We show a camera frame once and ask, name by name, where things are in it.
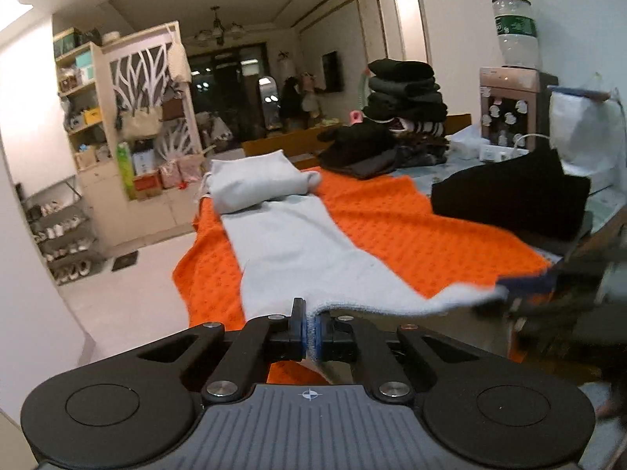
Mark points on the orange patterned mat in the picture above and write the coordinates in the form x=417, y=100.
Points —
x=416, y=240

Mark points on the pink water dispenser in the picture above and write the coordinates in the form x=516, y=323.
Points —
x=514, y=107

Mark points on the white plastic bag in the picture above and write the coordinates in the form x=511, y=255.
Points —
x=588, y=132

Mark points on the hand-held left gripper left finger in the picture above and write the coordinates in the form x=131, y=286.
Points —
x=301, y=335

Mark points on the grey folded garment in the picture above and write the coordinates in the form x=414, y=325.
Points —
x=553, y=244

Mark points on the stack of folded dark clothes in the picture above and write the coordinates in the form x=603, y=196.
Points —
x=406, y=103

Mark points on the shoe rack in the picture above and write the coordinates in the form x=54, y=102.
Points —
x=59, y=235

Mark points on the flat dark panel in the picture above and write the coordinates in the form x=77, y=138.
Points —
x=578, y=92

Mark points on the dark door mat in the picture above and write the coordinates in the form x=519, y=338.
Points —
x=125, y=262

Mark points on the white power strip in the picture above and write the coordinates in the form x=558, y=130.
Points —
x=497, y=152

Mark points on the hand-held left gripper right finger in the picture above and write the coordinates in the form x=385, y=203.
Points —
x=323, y=340

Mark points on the dark grey folded pants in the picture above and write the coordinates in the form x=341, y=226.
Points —
x=377, y=169

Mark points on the open storage shelf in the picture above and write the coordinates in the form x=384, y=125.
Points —
x=81, y=107

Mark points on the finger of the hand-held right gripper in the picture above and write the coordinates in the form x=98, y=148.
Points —
x=534, y=281

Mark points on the cream fleece pants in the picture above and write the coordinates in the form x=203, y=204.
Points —
x=294, y=240

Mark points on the clear water bottle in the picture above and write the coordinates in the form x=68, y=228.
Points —
x=514, y=24

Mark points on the chandelier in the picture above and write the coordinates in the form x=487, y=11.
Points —
x=218, y=29

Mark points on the white lattice partition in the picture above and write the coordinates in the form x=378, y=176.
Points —
x=142, y=122

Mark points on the wall television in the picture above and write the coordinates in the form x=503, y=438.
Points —
x=332, y=72

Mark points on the pink toy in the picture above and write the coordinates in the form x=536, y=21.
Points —
x=355, y=118

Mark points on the dark glass doors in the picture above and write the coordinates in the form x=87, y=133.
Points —
x=230, y=93

